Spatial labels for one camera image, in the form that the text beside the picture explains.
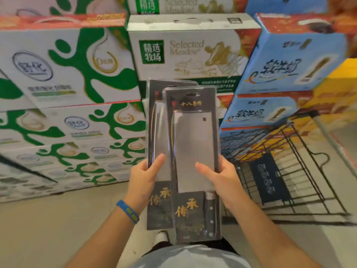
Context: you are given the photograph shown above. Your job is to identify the stack of dark green cartons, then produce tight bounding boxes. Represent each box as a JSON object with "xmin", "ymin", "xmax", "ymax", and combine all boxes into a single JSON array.
[{"xmin": 127, "ymin": 0, "xmax": 263, "ymax": 120}]

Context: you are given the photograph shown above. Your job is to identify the blue wristband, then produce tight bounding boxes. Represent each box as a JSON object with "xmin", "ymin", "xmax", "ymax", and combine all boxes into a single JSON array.
[{"xmin": 116, "ymin": 200, "xmax": 140, "ymax": 224}]

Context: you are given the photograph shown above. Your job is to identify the white left shoe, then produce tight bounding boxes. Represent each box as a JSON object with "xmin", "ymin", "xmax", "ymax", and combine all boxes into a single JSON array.
[{"xmin": 155, "ymin": 231, "xmax": 169, "ymax": 246}]

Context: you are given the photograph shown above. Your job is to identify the dark cart seat panel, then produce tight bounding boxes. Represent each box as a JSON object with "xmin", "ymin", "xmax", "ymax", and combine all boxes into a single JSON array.
[{"xmin": 249, "ymin": 153, "xmax": 293, "ymax": 204}]

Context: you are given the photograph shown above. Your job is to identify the white shirt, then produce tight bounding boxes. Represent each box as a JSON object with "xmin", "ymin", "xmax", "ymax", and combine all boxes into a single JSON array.
[{"xmin": 128, "ymin": 245, "xmax": 251, "ymax": 268}]

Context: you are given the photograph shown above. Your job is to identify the person's left forearm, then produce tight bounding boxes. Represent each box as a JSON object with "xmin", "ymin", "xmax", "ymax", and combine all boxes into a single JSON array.
[{"xmin": 65, "ymin": 206, "xmax": 139, "ymax": 268}]

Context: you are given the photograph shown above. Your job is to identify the person's right forearm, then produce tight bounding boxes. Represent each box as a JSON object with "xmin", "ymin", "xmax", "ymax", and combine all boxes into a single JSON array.
[{"xmin": 230, "ymin": 199, "xmax": 321, "ymax": 268}]

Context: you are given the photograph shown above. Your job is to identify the packaged cleaver black handle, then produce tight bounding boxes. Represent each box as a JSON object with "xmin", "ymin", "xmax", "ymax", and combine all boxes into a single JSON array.
[
  {"xmin": 145, "ymin": 78, "xmax": 199, "ymax": 231},
  {"xmin": 162, "ymin": 86, "xmax": 223, "ymax": 245}
]

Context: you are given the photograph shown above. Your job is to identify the person's right hand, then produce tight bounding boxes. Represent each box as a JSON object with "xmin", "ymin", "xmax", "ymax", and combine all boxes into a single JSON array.
[{"xmin": 195, "ymin": 155, "xmax": 246, "ymax": 211}]

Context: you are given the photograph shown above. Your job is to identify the grey wire shopping cart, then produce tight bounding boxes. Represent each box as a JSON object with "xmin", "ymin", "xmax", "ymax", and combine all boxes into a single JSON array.
[{"xmin": 220, "ymin": 107, "xmax": 357, "ymax": 226}]

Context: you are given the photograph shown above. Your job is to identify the stack of light blue cartons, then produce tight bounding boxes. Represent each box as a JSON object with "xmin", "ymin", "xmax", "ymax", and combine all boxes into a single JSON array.
[{"xmin": 219, "ymin": 0, "xmax": 352, "ymax": 159}]

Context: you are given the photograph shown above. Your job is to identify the black shorts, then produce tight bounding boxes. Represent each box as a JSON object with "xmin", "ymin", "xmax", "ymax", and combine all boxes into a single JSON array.
[{"xmin": 142, "ymin": 238, "xmax": 239, "ymax": 256}]

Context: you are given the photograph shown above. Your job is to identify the person's left hand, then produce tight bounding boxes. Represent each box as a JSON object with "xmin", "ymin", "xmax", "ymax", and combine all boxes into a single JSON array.
[{"xmin": 124, "ymin": 154, "xmax": 167, "ymax": 215}]

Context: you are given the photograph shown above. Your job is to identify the stack of green swirl cartons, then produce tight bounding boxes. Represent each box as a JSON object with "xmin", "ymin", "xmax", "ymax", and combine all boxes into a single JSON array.
[{"xmin": 0, "ymin": 0, "xmax": 147, "ymax": 203}]

